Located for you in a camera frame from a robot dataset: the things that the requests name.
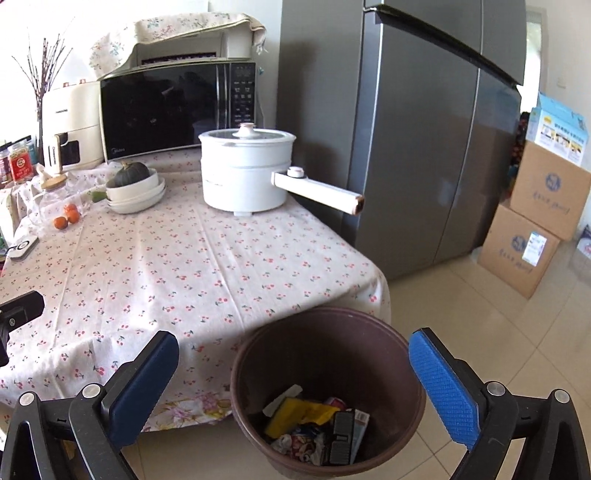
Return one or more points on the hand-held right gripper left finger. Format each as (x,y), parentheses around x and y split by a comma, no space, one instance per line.
(138,397)

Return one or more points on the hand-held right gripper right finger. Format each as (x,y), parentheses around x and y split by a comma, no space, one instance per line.
(443,392)

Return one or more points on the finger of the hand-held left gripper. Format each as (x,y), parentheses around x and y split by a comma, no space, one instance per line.
(21,311)

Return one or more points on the light blue drink carton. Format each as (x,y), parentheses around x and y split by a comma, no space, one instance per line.
(360,434)

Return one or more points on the red drink can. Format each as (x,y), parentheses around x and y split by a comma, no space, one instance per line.
(334,403)
(300,445)

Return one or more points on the black plastic tray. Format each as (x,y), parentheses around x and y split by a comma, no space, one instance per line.
(341,438)

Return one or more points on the brown plastic bin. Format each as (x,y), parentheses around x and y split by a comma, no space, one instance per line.
(323,350)

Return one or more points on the yellow snack bag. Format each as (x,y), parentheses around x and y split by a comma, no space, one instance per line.
(291,415)

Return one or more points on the white flat device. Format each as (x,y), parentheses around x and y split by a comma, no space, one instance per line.
(24,248)

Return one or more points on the glass jar with wooden lid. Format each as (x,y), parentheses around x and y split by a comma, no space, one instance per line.
(55,198)

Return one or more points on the small green vegetable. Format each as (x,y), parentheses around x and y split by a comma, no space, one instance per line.
(98,197)

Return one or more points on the red label jar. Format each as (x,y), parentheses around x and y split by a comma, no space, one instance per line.
(22,164)

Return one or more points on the white bowl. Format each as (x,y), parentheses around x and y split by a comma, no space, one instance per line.
(134,206)
(124,193)

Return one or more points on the dark green pumpkin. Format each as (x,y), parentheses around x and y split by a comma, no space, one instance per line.
(131,176)

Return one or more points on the cream air fryer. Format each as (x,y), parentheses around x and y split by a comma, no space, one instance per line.
(74,120)

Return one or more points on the white electric cooking pot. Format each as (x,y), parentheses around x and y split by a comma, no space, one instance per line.
(244,184)

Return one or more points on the dried branches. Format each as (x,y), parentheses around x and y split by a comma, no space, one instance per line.
(44,74)

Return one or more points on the black microwave oven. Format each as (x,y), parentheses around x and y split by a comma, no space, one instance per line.
(161,110)

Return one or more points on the grey refrigerator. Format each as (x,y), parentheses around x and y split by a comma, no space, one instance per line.
(415,138)

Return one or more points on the floral cloth cover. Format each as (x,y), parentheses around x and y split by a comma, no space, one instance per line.
(115,46)

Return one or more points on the light blue printed box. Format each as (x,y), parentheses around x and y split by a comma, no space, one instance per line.
(561,129)

